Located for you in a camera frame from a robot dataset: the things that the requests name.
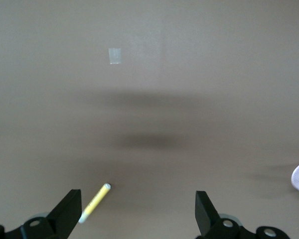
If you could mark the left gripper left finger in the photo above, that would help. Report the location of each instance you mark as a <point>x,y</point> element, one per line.
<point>64,216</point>

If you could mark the yellow pen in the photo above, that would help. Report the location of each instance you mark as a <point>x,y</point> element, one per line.
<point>96,201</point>

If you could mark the small clear tape piece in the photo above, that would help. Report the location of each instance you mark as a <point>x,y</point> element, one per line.
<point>114,56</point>

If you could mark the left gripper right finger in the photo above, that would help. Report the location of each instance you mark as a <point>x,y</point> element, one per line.
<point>206,219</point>

